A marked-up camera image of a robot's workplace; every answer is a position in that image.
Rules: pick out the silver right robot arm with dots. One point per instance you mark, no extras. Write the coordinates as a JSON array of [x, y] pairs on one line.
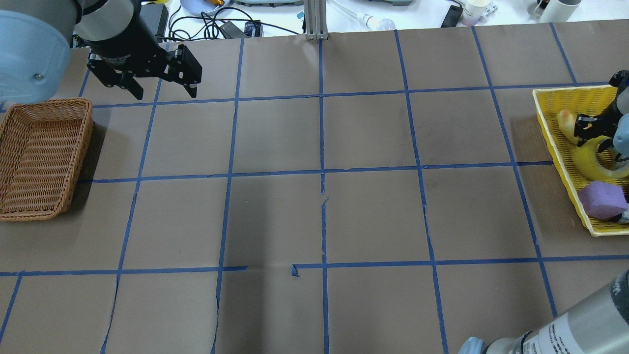
[[599, 323]]

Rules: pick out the black power adapter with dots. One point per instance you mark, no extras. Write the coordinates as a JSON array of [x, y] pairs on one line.
[[452, 17]]

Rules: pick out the yellow plastic basket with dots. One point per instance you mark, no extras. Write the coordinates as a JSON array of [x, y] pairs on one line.
[[579, 100]]

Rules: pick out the yellow tape roll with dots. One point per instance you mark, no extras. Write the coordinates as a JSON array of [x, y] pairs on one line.
[[595, 161]]

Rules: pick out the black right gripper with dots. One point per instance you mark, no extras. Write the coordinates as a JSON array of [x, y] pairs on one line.
[[605, 123]]

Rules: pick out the brown wicker basket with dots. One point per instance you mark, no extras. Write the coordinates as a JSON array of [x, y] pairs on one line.
[[43, 147]]

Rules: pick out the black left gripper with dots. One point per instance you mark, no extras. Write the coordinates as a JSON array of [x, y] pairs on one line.
[[128, 51]]

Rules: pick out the purple sponge block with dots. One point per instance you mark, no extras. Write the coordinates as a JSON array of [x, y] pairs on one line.
[[603, 201]]

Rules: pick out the white light bulb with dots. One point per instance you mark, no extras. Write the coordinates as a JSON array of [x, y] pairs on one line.
[[369, 21]]

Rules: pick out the white black mug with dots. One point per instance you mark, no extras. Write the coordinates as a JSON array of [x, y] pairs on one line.
[[553, 11]]

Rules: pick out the blue plate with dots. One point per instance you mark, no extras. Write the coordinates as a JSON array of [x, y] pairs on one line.
[[197, 7]]

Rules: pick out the toy croissant bread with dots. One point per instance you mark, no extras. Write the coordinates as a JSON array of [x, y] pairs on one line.
[[566, 121]]

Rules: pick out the white paper cup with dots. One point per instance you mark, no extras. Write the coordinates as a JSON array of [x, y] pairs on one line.
[[473, 11]]

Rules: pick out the aluminium frame post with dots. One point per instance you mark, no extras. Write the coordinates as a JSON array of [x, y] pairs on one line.
[[315, 20]]

